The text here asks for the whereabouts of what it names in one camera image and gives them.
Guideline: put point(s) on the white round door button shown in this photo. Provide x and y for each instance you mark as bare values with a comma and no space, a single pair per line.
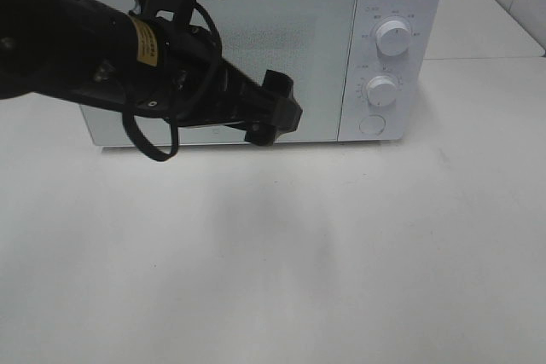
372,125

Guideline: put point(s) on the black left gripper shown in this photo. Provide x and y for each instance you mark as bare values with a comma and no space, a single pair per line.
174,70

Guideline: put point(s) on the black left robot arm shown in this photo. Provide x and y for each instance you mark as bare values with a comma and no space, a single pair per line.
72,50

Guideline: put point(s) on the white microwave knob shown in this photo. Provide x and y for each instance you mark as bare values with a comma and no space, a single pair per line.
381,91
392,37

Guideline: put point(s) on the white microwave door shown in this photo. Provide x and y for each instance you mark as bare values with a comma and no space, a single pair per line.
308,40

